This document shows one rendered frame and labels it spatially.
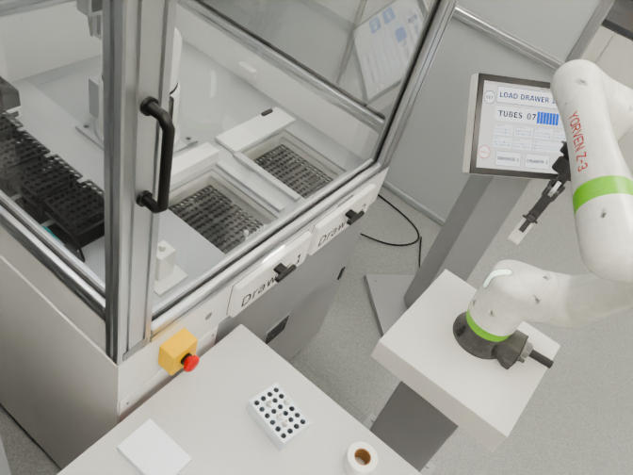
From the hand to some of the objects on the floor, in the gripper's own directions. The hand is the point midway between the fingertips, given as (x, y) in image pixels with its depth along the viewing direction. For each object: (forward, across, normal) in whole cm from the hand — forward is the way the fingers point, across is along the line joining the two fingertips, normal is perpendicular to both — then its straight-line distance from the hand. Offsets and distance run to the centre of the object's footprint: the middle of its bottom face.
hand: (521, 230), depth 149 cm
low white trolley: (+135, -29, +7) cm, 138 cm away
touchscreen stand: (+77, +100, +7) cm, 127 cm away
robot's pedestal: (+105, +34, -14) cm, 112 cm away
